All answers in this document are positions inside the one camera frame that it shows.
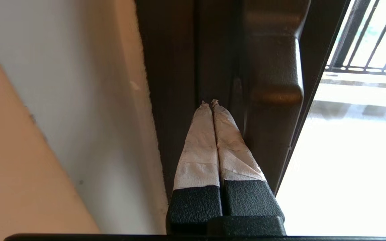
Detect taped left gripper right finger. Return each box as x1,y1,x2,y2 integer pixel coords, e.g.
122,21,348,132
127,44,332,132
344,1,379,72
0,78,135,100
212,99,285,218

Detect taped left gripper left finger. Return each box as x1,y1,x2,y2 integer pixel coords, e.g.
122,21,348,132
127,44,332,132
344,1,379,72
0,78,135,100
166,100,223,235

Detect dark brown window handle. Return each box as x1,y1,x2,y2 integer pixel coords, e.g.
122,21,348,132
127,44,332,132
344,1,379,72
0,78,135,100
242,0,311,105

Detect black framed sliding glass door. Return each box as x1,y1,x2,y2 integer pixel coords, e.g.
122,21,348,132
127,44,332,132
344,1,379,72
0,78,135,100
193,0,386,236

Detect grey stone balcony sill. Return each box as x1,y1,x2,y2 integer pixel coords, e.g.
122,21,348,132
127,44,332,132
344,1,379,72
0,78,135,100
320,71,386,90

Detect black balcony railing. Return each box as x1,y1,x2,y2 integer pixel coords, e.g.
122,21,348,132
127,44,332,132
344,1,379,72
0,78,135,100
325,0,386,77

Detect black window frame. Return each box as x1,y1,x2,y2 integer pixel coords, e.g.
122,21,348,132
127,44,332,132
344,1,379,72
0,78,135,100
329,0,372,69

